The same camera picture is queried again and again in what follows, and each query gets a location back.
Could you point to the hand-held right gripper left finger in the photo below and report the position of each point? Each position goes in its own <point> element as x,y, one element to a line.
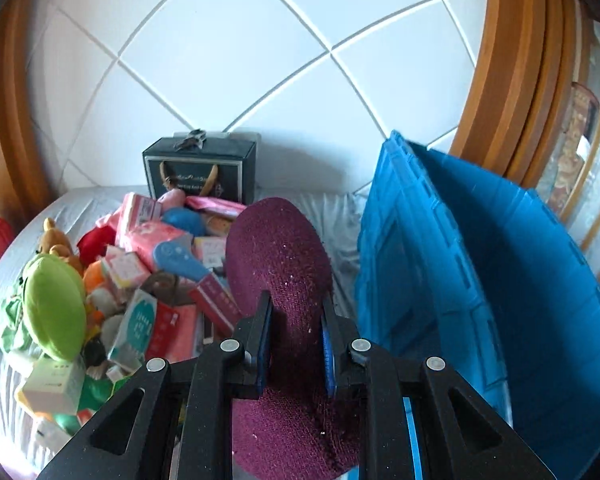
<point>263,355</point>

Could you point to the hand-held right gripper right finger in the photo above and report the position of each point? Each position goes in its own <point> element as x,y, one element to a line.
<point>328,360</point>

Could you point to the maroon sock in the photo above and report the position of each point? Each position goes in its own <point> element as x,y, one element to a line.
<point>280,260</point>

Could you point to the blue plastic crate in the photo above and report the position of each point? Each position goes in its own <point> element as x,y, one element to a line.
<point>505,285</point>

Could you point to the red box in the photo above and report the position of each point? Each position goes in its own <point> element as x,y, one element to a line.
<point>215,305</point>

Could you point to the pink red packet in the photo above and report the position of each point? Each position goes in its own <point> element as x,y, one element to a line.
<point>175,330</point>

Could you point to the white pink carton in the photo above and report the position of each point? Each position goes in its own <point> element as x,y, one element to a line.
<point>210,252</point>

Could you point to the teal white packet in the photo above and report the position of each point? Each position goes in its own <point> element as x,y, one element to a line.
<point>137,330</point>

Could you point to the blue round plush toy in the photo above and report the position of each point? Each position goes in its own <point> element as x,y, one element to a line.
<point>182,220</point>

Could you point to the pink foil packet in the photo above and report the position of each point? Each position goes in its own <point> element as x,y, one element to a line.
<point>215,205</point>

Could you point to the pink tissue pack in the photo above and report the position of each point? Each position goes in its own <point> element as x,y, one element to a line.
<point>155,237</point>

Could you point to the small white pink box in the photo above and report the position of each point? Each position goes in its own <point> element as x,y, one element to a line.
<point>127,270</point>

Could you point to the small pink plush toy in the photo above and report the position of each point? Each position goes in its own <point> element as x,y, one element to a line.
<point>172,197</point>

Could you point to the orange plush toy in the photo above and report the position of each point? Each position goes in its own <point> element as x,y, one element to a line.
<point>92,280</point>

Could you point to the pink packet with blue print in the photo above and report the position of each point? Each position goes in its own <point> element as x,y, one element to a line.
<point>140,210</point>

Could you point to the black gift box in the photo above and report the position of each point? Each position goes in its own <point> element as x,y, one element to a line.
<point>200,165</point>

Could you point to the red plush toy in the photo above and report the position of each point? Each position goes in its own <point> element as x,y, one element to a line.
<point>95,240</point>

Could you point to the white green box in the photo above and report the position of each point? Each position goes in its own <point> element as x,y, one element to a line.
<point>55,385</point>

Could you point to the large green plush toy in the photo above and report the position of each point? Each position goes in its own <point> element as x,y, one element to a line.
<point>55,305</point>

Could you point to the brown bear plush toy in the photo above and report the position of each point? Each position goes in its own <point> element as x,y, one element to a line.
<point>55,240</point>

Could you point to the wooden wall trim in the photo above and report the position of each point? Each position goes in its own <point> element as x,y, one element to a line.
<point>15,110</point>

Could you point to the wooden door frame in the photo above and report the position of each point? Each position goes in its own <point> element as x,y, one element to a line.
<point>510,60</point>

